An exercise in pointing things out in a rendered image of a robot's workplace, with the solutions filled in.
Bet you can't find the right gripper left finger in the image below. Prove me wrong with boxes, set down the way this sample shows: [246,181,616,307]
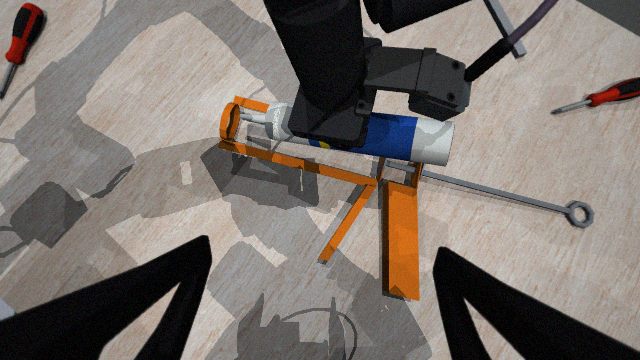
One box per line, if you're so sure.
[0,235,212,360]

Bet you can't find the red and black screwdriver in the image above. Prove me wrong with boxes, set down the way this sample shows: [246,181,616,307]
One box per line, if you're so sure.
[553,77,640,114]
[0,3,44,98]

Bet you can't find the blue and white cartridge tube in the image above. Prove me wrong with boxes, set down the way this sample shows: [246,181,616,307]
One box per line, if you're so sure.
[240,101,455,167]

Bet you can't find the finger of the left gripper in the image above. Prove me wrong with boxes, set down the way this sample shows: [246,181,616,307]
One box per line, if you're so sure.
[305,127,368,150]

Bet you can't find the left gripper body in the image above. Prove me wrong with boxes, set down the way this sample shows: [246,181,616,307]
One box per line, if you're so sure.
[288,37,466,146]

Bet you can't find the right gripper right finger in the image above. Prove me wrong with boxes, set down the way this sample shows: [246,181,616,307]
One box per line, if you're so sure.
[433,246,640,360]

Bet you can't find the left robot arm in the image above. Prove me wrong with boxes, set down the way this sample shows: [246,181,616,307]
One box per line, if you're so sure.
[263,0,472,122]

